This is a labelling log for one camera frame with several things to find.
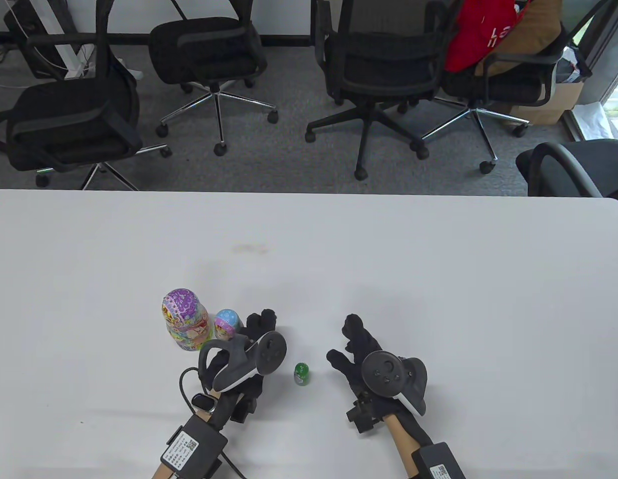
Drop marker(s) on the person's right hand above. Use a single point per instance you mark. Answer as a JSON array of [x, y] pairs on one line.
[[356, 344]]

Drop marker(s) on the person's left hand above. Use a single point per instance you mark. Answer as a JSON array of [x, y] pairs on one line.
[[224, 366]]

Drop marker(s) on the person's left fingers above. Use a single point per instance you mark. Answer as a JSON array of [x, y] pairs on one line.
[[261, 323]]

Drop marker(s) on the person's right thumb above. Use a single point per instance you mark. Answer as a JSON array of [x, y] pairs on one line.
[[338, 360]]

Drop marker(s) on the person's right forearm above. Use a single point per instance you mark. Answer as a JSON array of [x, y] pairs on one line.
[[401, 444]]

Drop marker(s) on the black labelled right forearm box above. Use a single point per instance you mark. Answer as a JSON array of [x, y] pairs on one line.
[[441, 461]]

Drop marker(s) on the black labelled left forearm box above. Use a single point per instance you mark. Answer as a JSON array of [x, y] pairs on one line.
[[194, 446]]

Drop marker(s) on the small blue nesting doll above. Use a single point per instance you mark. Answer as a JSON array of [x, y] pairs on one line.
[[227, 323]]

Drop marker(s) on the black white left hand controller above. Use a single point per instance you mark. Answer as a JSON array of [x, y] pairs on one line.
[[249, 359]]

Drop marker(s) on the black white hand controller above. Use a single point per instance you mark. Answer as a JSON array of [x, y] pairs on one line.
[[393, 376], [249, 359]]

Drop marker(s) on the tiny green nesting doll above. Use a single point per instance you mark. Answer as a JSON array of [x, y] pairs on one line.
[[302, 374]]

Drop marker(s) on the black white right hand controller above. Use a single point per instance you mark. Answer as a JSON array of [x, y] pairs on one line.
[[393, 376]]

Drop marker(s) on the large purple nesting doll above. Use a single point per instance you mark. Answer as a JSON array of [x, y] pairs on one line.
[[185, 319]]

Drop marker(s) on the black mesh office chair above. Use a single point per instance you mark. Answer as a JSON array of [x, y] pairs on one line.
[[383, 60], [498, 85], [209, 50], [69, 115], [573, 167]]

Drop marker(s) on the cardboard box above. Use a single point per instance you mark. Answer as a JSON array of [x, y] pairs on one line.
[[553, 102]]

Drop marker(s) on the white desk leg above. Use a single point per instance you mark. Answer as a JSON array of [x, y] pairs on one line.
[[59, 35]]

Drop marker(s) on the red bag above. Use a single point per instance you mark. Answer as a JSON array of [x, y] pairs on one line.
[[481, 35]]

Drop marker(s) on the brown cushion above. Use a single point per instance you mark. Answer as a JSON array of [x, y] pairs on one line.
[[528, 35]]

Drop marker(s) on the black computer tower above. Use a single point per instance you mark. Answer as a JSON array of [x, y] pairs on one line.
[[24, 30]]

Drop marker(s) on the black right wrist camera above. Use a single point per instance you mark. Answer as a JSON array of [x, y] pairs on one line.
[[363, 413]]

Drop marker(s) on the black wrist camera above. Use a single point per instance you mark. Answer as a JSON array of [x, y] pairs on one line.
[[363, 413], [245, 409]]

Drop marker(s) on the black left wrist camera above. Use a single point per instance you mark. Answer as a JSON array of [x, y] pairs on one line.
[[245, 409]]

